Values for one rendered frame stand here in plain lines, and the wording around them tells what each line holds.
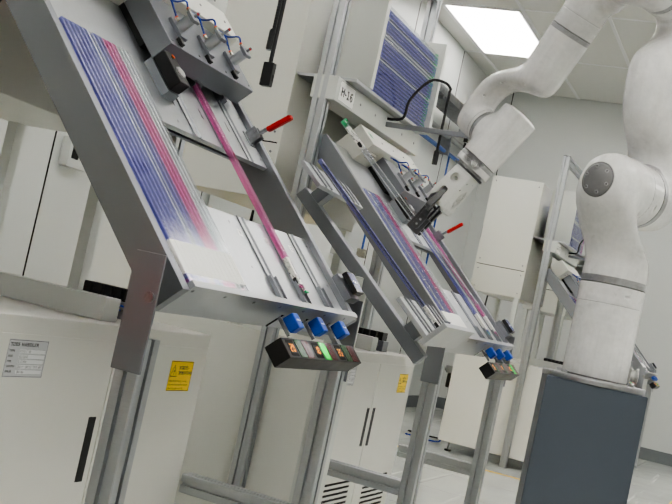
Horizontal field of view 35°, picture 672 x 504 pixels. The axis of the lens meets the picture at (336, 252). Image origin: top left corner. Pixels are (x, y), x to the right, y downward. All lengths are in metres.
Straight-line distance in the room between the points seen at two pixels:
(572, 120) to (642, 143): 7.74
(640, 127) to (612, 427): 0.56
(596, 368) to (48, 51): 1.09
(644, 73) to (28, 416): 1.26
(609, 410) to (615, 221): 0.34
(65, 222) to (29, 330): 2.74
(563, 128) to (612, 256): 7.85
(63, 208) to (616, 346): 2.95
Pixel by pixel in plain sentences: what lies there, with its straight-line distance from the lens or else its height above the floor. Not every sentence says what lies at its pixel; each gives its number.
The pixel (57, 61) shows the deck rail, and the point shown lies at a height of 1.02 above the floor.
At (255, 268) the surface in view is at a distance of 1.85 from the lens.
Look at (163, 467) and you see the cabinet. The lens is 2.25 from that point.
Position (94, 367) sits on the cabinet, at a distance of 1.95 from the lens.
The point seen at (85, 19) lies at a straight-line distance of 1.90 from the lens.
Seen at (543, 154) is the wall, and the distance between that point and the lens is 9.80.
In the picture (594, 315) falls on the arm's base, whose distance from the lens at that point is 1.99.
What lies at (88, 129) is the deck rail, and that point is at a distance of 1.65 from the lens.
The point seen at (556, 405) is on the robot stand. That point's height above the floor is 0.65.
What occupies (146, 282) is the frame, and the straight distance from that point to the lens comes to 1.50.
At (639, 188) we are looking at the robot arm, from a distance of 1.97.
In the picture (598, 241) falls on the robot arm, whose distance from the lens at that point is 2.00.
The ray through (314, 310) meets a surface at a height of 0.72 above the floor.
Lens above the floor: 0.75
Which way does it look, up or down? 3 degrees up
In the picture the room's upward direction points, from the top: 12 degrees clockwise
